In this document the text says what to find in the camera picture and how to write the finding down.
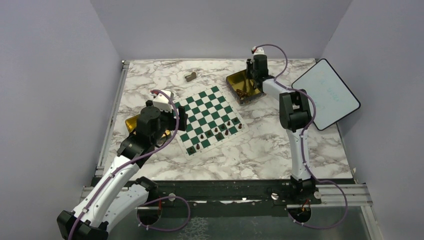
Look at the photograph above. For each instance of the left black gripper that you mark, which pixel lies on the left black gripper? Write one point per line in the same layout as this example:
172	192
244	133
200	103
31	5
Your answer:
182	118

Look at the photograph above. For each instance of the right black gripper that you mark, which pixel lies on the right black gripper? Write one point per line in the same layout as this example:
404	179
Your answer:
249	63

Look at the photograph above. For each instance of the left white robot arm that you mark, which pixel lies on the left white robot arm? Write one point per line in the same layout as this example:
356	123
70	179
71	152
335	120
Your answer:
95	216

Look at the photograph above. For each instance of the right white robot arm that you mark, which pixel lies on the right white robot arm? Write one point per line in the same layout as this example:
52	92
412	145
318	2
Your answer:
294	117

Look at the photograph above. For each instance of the gold tin with dark pieces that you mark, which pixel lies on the gold tin with dark pieces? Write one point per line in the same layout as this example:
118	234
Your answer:
239	80

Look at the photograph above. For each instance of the green white chess board mat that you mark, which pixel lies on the green white chess board mat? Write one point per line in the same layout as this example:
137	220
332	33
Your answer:
207	110

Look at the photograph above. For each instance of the gold tin with white pieces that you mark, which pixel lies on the gold tin with white pieces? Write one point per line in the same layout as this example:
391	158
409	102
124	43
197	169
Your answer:
131	124

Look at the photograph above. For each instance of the small grey tan clip device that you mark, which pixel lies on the small grey tan clip device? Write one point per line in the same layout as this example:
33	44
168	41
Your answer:
190	77

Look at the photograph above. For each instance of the small whiteboard tablet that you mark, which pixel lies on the small whiteboard tablet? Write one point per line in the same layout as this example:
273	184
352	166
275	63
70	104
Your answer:
332	97

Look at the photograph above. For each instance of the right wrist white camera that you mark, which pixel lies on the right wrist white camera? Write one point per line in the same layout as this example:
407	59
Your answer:
258	51

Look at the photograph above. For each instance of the wrist white camera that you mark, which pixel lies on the wrist white camera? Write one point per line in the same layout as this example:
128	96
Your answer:
161	102
258	51

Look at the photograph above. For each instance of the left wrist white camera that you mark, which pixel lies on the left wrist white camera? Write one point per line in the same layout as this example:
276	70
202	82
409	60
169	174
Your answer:
161	102

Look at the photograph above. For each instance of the black metal base frame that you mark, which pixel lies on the black metal base frame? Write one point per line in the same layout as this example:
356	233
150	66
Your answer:
239	198

